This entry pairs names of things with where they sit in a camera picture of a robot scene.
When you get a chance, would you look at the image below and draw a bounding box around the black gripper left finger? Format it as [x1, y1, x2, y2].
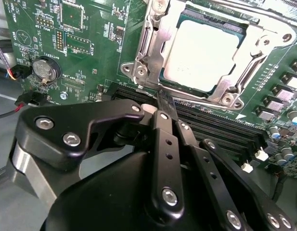
[8, 92, 185, 223]

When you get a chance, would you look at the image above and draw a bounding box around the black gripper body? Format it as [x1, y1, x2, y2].
[42, 126, 221, 231]

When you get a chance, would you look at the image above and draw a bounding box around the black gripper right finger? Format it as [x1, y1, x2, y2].
[167, 95, 297, 231]

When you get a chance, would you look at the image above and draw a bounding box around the metal locking lever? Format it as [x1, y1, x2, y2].
[136, 50, 268, 108]

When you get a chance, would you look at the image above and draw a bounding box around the silver CPU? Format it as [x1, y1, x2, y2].
[159, 1, 250, 97]

